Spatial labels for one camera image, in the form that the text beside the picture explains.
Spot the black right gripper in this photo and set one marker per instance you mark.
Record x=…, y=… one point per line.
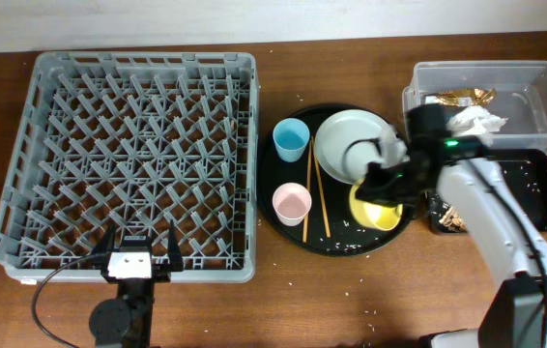
x=380, y=188

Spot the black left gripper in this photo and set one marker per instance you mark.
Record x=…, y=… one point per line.
x=174, y=256

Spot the yellow bowl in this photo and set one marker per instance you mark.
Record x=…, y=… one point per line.
x=374, y=216

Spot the food scraps pile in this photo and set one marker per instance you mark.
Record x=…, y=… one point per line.
x=452, y=222

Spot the pink cup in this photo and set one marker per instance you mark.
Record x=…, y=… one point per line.
x=290, y=203

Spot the light blue cup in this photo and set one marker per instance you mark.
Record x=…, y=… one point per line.
x=290, y=137

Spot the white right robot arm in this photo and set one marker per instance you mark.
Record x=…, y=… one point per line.
x=460, y=170

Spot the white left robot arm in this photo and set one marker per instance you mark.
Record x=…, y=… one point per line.
x=126, y=319

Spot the grey dishwasher rack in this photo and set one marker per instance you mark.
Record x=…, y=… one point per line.
x=138, y=139

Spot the grey round plate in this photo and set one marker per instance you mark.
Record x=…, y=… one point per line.
x=349, y=140

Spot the right wooden chopstick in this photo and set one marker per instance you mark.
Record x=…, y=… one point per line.
x=321, y=189

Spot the wooden chopstick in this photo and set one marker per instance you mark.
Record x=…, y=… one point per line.
x=321, y=189
x=307, y=187

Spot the crumpled white tissue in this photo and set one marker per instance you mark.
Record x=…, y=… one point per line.
x=476, y=121

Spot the left wooden chopstick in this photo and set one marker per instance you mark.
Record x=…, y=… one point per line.
x=307, y=187

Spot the gold foil wrapper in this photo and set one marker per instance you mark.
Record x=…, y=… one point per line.
x=462, y=97

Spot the black rectangular tray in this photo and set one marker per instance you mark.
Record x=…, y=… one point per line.
x=525, y=174

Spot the clear plastic bin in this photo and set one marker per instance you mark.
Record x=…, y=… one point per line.
x=521, y=87

